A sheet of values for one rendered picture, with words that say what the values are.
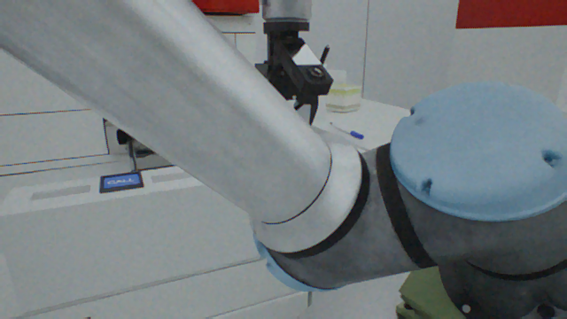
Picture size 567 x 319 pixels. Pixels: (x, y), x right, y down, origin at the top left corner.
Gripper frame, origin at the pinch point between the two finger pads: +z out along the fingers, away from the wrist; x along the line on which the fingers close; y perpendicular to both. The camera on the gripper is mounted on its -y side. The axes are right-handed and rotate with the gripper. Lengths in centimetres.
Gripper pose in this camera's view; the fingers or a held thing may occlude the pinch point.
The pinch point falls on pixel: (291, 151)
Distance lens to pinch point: 60.4
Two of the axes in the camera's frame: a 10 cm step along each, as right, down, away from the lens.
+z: 0.0, 9.5, 3.3
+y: -4.1, -3.0, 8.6
